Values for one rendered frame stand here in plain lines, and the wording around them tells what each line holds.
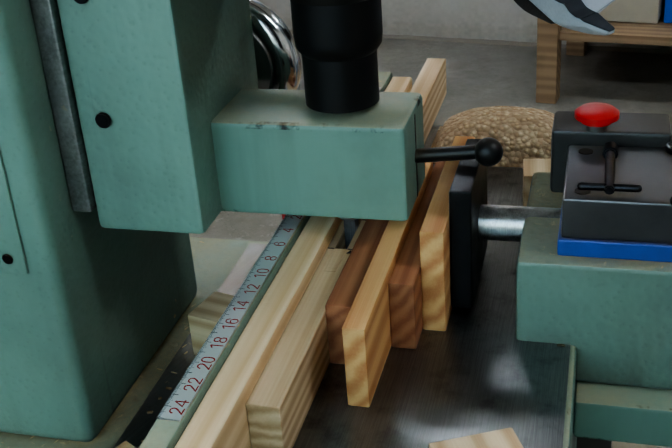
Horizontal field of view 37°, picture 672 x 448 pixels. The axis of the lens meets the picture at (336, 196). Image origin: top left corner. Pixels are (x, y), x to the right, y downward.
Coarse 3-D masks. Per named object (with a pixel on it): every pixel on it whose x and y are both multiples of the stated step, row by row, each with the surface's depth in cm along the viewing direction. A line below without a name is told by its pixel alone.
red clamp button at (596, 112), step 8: (584, 104) 69; (592, 104) 69; (600, 104) 69; (608, 104) 69; (576, 112) 69; (584, 112) 68; (592, 112) 68; (600, 112) 68; (608, 112) 68; (616, 112) 68; (584, 120) 68; (592, 120) 68; (600, 120) 67; (608, 120) 68; (616, 120) 68
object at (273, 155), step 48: (240, 96) 73; (288, 96) 72; (384, 96) 71; (240, 144) 69; (288, 144) 68; (336, 144) 67; (384, 144) 66; (240, 192) 70; (288, 192) 69; (336, 192) 68; (384, 192) 68
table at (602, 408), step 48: (480, 288) 72; (432, 336) 67; (480, 336) 67; (336, 384) 63; (384, 384) 63; (432, 384) 62; (480, 384) 62; (528, 384) 62; (576, 384) 66; (336, 432) 59; (384, 432) 59; (432, 432) 58; (480, 432) 58; (528, 432) 58; (576, 432) 66; (624, 432) 65
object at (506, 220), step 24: (480, 168) 69; (456, 192) 65; (480, 192) 70; (456, 216) 66; (480, 216) 70; (504, 216) 69; (528, 216) 69; (552, 216) 68; (456, 240) 67; (480, 240) 72; (504, 240) 70; (456, 264) 68; (480, 264) 72; (456, 288) 68
